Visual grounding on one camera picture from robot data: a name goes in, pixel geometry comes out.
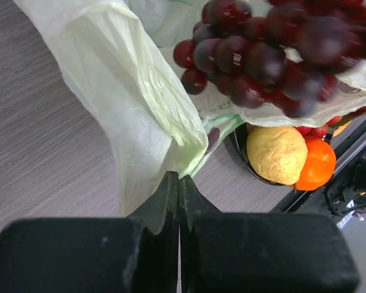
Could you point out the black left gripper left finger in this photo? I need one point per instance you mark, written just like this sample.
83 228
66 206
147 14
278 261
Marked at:
138 253

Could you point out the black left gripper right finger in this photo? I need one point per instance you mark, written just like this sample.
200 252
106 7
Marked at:
259 252

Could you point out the fake yellow lemon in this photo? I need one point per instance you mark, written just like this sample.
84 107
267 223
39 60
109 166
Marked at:
277 154

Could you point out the fake orange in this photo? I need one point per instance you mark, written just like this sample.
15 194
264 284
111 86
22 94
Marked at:
319 166

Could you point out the red yellow fake lychee bunch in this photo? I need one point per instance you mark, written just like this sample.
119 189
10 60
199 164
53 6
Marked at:
320 129

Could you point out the translucent yellow-green plastic bag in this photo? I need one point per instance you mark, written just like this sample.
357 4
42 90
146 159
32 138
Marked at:
116 57

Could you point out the dark fake grape bunch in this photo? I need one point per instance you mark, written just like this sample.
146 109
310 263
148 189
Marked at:
291 57

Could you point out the brown patterned ceramic plate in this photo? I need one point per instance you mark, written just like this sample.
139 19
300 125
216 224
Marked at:
240 135

